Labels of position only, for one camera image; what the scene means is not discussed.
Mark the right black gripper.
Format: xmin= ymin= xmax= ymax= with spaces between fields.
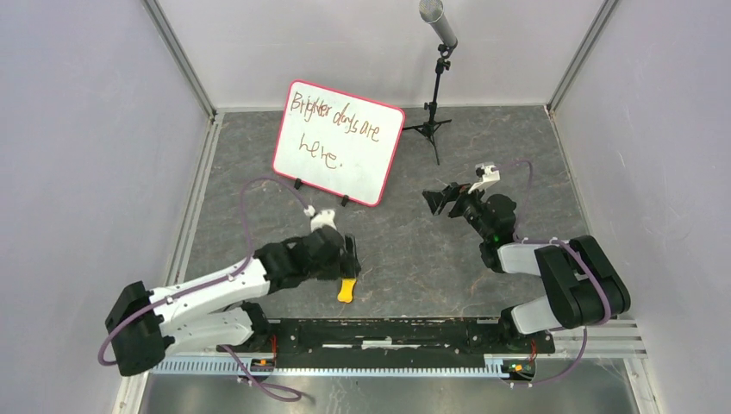
xmin=422 ymin=180 xmax=492 ymax=242

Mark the yellow bone-shaped eraser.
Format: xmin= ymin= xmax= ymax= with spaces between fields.
xmin=337 ymin=278 xmax=357 ymax=304

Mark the pink framed whiteboard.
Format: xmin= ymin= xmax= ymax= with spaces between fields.
xmin=272 ymin=80 xmax=405 ymax=207

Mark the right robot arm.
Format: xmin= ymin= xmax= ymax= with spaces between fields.
xmin=422 ymin=183 xmax=631 ymax=352

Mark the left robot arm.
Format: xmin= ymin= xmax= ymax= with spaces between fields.
xmin=97 ymin=226 xmax=361 ymax=377

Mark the black whiteboard easel stand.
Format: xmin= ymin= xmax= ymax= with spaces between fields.
xmin=293 ymin=178 xmax=351 ymax=207

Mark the black microphone tripod stand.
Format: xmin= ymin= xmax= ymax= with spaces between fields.
xmin=402 ymin=44 xmax=454 ymax=166

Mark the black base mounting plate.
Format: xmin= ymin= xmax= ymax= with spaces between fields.
xmin=233 ymin=317 xmax=555 ymax=369

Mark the grey microphone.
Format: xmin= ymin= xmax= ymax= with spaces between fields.
xmin=418 ymin=0 xmax=458 ymax=48

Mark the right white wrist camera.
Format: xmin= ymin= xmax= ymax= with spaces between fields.
xmin=468 ymin=162 xmax=501 ymax=194

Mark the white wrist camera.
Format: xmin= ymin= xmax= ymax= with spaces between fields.
xmin=468 ymin=162 xmax=501 ymax=194
xmin=303 ymin=205 xmax=337 ymax=232

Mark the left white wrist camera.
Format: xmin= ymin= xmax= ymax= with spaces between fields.
xmin=303 ymin=205 xmax=337 ymax=232

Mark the slotted cable duct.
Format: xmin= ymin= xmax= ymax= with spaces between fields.
xmin=151 ymin=355 xmax=534 ymax=380

